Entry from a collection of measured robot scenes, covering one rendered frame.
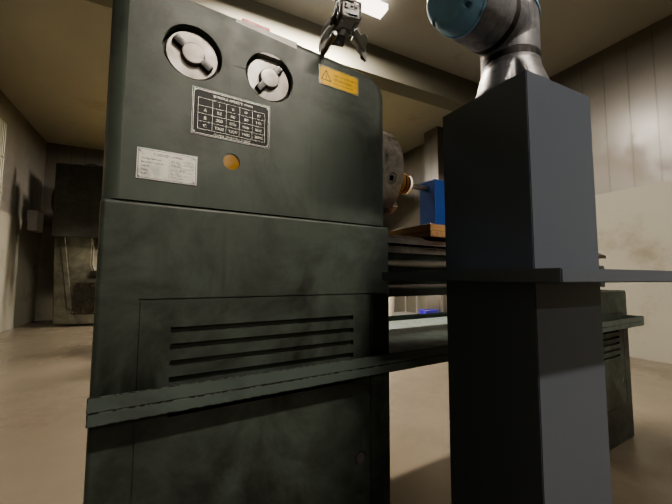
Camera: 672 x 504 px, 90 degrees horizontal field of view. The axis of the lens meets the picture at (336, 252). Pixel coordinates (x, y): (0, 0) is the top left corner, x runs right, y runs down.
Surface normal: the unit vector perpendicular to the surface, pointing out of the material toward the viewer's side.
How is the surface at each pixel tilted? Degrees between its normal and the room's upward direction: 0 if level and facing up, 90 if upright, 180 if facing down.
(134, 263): 90
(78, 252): 90
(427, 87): 90
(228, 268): 90
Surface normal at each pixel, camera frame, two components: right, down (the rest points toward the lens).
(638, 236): -0.89, -0.04
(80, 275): 0.25, -0.07
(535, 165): 0.45, -0.07
